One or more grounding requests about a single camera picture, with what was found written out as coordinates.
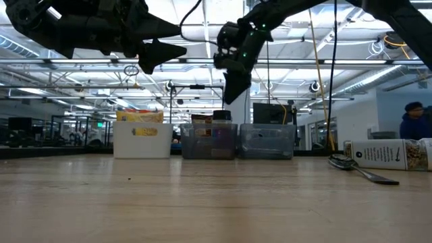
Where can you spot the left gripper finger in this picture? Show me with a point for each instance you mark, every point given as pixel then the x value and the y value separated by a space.
pixel 158 54
pixel 155 28

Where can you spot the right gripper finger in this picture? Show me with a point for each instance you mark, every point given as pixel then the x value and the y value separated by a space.
pixel 236 86

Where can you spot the purple-label glass spice jar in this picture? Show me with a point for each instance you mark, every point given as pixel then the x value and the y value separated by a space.
pixel 222 114

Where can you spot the orange ramen noodle packet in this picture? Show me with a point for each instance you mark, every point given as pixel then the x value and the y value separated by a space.
pixel 135 110

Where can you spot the yellow ramen noodle packet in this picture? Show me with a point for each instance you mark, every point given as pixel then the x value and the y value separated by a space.
pixel 140 116

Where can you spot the plain dark silver spoon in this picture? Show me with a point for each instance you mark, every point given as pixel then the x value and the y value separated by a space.
pixel 342 162

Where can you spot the large purple-lid spice jar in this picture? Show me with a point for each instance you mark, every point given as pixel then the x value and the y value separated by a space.
pixel 378 153

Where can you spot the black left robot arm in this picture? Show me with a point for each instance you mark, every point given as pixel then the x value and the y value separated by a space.
pixel 67 30

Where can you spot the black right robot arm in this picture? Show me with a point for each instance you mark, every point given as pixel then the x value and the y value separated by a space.
pixel 398 17

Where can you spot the black monitor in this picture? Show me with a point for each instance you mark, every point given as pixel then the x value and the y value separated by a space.
pixel 20 123
pixel 270 113

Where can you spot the grey overhead crossbeam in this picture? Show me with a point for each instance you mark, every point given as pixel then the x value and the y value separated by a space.
pixel 84 61

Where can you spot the translucent grey plastic bin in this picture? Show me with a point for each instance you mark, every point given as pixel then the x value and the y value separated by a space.
pixel 266 143
pixel 199 148

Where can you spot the white plastic bin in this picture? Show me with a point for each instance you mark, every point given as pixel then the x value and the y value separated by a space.
pixel 141 148

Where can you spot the dark green waste bin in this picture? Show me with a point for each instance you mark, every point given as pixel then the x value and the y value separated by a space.
pixel 383 134

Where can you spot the person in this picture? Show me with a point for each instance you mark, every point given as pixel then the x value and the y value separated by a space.
pixel 416 125

